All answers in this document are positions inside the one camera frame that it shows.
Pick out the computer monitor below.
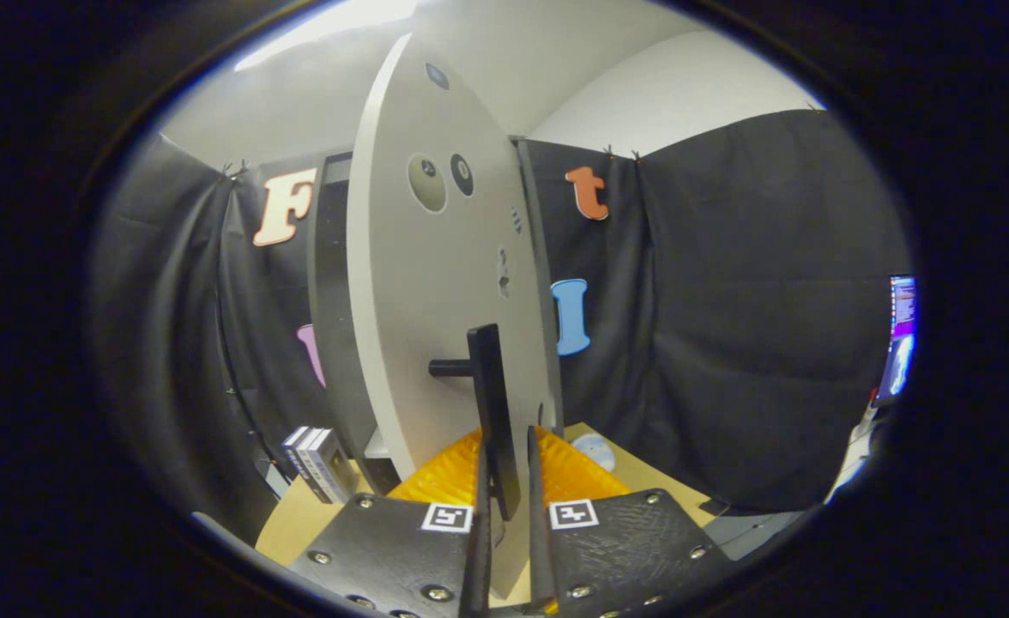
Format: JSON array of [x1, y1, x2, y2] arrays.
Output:
[[872, 275, 917, 406]]

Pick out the pale blue round object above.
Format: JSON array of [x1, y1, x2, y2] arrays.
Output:
[[571, 433, 617, 473]]

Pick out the white spine book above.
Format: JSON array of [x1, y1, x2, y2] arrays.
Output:
[[297, 427, 338, 505]]

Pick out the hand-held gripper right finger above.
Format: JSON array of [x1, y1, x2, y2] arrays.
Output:
[[526, 425, 733, 615]]

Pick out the white cabinet door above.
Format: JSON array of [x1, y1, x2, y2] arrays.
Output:
[[346, 33, 561, 602]]

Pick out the grey cover book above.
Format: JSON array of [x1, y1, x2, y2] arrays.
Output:
[[311, 429, 359, 503]]

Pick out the dark blue book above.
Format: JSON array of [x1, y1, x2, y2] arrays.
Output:
[[281, 427, 321, 499]]

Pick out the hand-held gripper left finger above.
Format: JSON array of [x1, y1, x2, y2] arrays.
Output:
[[286, 427, 495, 618]]

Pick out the black door handle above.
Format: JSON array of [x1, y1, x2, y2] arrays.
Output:
[[429, 324, 523, 522]]

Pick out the black backdrop cloth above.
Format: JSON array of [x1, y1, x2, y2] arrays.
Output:
[[88, 107, 913, 516]]

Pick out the grey cabinet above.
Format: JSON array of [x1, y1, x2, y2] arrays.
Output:
[[309, 137, 565, 496]]

